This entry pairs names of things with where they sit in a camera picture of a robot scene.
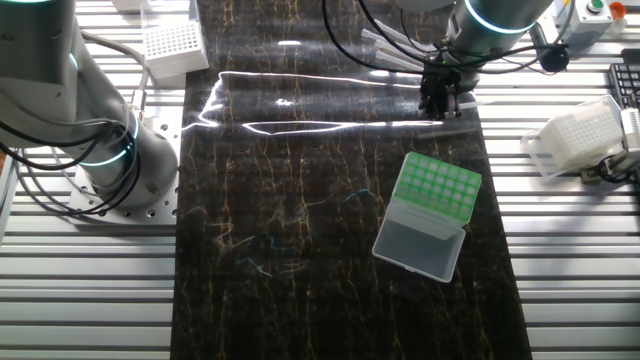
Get black marble pattern mat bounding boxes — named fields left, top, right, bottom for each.
left=169, top=0, right=534, bottom=360

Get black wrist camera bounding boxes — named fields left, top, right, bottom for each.
left=538, top=43, right=571, bottom=74

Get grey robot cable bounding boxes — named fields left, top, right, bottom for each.
left=79, top=30, right=152, bottom=121

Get green pipette tip holder box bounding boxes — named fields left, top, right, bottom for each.
left=371, top=151, right=484, bottom=284

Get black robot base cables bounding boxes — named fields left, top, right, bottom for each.
left=0, top=117, right=142, bottom=219

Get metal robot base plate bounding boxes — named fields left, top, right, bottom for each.
left=67, top=104, right=184, bottom=226

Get white tip rack clear lid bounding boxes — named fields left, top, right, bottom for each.
left=519, top=93, right=626, bottom=179

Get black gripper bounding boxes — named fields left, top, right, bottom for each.
left=418, top=69, right=474, bottom=121

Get black keyboard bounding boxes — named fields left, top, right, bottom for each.
left=608, top=48, right=640, bottom=109

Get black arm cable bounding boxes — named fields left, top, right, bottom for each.
left=321, top=0, right=571, bottom=76

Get white tip rack left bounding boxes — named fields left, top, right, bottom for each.
left=140, top=0, right=210, bottom=81

